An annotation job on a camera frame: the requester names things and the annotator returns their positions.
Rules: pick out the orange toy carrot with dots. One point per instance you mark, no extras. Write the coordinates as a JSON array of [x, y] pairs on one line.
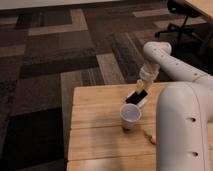
[[151, 138]]

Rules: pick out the wooden desk corner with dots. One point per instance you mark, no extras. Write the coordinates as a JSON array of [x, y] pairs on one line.
[[203, 6]]

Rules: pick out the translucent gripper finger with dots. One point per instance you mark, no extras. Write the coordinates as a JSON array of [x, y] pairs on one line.
[[146, 86], [139, 86]]

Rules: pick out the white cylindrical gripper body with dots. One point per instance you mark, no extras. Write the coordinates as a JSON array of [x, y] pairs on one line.
[[149, 72]]

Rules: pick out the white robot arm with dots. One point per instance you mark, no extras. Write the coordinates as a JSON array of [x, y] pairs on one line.
[[184, 110]]

